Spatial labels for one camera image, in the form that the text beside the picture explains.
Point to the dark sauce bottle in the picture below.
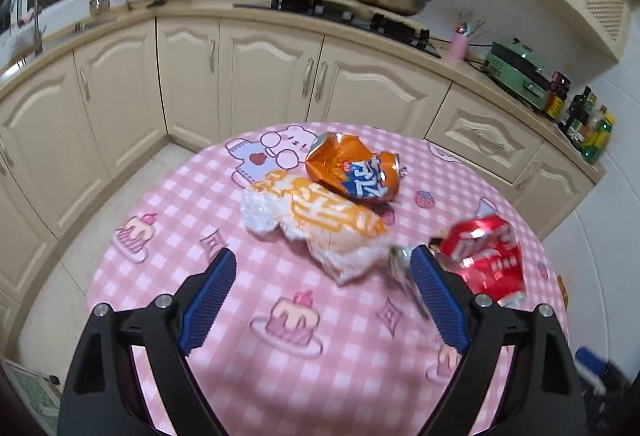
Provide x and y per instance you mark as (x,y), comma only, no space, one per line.
(556,101)

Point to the crushed red soda can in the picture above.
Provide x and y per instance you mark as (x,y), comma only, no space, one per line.
(487,256)

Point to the silver foil wrapper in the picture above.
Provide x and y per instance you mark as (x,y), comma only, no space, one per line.
(400,266)

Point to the green patterned floor mat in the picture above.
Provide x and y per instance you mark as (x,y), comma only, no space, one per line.
(30,396)

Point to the steel faucet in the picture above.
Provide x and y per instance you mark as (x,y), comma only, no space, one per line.
(36,21)

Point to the pink utensil holder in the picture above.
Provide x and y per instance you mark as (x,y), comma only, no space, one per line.
(459,47)

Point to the black gas hob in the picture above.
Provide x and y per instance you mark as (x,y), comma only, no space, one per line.
(345,13)

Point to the blue plastic object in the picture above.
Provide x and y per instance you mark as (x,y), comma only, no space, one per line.
(590,360)

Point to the cream kitchen base cabinet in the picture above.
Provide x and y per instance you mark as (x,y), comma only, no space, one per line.
(125,81)

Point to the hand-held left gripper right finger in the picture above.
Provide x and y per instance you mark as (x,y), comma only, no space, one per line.
(437,296)

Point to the pink checked tablecloth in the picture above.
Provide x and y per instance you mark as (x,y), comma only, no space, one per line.
(280,356)

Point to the orange and white bread wrapper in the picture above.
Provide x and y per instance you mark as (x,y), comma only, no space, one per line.
(320,221)

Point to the crushed orange soda can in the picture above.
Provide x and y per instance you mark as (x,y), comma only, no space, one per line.
(350,166)

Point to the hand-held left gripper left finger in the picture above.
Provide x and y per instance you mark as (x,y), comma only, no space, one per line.
(212,293)

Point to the green electric cooker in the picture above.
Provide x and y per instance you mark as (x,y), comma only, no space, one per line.
(517,73)

